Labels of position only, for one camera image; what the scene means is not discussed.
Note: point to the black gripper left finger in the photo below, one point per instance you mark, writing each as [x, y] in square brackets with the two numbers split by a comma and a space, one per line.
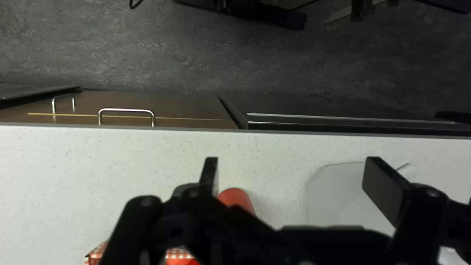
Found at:
[208, 177]

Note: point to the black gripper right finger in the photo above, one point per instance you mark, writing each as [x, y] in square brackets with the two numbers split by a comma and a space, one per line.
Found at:
[384, 186]

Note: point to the wooden base cabinet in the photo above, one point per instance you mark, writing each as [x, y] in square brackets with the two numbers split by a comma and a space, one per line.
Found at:
[186, 105]

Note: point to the red soda can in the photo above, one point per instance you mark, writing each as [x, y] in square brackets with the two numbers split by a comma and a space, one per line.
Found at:
[236, 198]

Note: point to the black dishwasher front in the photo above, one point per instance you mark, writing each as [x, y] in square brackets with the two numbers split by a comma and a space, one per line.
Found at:
[343, 123]

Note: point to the red checkered cardboard tray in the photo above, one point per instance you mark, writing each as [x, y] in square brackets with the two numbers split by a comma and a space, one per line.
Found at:
[93, 258]

